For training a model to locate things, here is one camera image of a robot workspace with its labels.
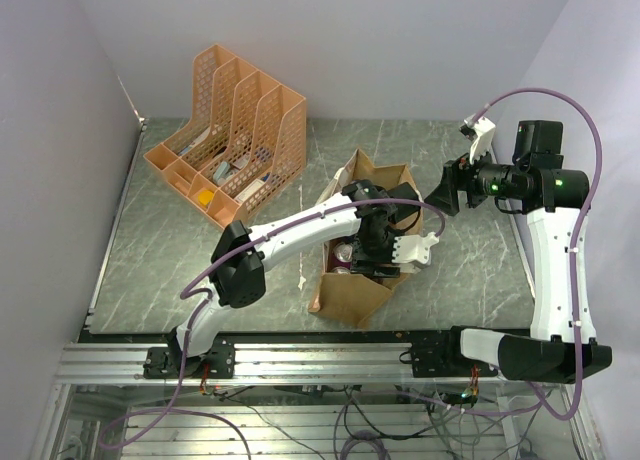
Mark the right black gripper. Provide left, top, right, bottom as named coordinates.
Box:
left=425, top=141, right=526, bottom=215

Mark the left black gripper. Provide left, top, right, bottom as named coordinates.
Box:
left=352, top=231, right=407, bottom=286

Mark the purple fanta can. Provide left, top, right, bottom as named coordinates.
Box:
left=332, top=242, right=354, bottom=264

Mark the red cola can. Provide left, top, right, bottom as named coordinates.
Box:
left=331, top=266, right=350, bottom=275

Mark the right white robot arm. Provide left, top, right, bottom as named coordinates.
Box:
left=426, top=118, right=612, bottom=384

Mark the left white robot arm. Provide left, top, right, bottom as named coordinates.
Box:
left=168, top=180, right=421, bottom=377

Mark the orange plastic file organizer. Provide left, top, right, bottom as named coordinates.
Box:
left=145, top=44, right=307, bottom=229

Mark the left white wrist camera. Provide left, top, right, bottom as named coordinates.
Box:
left=392, top=232, right=439, bottom=274

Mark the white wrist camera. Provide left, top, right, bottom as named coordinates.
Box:
left=460, top=116, right=496, bottom=165
left=392, top=232, right=439, bottom=274

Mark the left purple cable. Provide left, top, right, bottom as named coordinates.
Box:
left=97, top=199, right=447, bottom=451

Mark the purple cable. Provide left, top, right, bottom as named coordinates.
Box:
left=97, top=199, right=447, bottom=451
left=472, top=86, right=603, bottom=422

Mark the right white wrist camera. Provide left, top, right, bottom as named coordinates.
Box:
left=460, top=116, right=496, bottom=165

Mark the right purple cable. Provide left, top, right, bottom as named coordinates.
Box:
left=472, top=86, right=603, bottom=422

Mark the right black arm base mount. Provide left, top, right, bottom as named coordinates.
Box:
left=399, top=326, right=497, bottom=378

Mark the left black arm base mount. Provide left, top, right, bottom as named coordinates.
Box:
left=143, top=340, right=236, bottom=380

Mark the aluminium frame rail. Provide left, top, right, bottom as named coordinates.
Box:
left=54, top=343, right=418, bottom=386

